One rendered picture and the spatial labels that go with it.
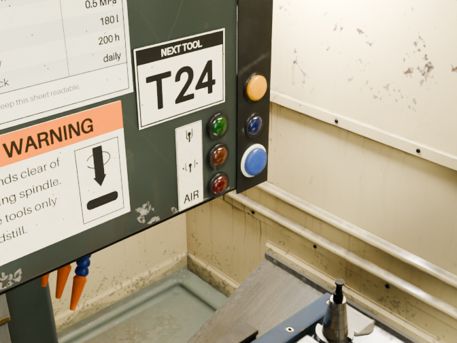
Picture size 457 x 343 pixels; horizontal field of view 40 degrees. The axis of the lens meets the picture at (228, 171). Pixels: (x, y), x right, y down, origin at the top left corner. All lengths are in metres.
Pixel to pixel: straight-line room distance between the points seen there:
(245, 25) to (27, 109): 0.22
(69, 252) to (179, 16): 0.22
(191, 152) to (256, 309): 1.24
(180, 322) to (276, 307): 0.41
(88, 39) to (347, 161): 1.11
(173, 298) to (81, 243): 1.63
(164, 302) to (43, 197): 1.66
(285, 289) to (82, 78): 1.38
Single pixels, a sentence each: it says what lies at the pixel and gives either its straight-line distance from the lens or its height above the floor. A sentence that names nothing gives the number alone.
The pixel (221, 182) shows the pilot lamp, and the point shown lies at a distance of 0.62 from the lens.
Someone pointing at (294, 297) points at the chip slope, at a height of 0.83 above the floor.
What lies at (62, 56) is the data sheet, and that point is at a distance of 0.49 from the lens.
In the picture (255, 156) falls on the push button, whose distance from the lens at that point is 0.64.
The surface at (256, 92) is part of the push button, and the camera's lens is 0.61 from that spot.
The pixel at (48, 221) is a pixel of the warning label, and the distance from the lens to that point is 0.53.
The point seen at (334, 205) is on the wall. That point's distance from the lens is 1.62.
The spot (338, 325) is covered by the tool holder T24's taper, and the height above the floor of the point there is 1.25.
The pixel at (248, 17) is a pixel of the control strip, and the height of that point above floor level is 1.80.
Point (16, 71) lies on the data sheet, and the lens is 0.47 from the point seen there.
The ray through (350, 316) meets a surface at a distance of 1.14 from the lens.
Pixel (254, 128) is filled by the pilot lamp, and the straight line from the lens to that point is 0.63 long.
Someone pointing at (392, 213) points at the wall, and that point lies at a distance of 1.51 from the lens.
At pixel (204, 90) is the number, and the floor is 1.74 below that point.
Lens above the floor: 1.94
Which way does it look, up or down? 28 degrees down
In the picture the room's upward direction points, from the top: straight up
